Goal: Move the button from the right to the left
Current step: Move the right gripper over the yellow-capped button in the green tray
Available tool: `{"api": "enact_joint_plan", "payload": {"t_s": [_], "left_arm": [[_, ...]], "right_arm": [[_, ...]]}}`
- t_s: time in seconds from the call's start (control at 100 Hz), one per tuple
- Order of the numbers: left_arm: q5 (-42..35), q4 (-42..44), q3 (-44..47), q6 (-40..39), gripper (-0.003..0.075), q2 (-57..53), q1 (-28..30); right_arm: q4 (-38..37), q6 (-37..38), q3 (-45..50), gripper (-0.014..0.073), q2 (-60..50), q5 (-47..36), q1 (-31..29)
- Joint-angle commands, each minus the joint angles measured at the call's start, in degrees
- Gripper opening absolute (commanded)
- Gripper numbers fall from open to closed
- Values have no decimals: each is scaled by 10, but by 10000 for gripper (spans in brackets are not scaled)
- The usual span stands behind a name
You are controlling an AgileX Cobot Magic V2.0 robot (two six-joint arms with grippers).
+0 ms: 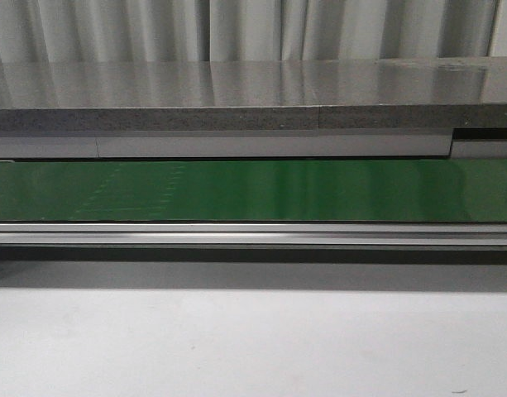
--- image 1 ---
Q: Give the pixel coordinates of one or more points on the green conveyor belt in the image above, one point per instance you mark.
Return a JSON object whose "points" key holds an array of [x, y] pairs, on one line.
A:
{"points": [[254, 190]]}

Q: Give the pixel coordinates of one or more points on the grey stone counter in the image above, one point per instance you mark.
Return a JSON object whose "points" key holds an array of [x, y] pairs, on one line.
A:
{"points": [[451, 107]]}

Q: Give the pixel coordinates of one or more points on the white pleated curtain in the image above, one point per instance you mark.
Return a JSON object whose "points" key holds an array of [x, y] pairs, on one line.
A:
{"points": [[56, 31]]}

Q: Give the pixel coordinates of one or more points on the aluminium conveyor frame rail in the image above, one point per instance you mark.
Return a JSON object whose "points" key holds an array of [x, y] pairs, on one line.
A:
{"points": [[250, 235]]}

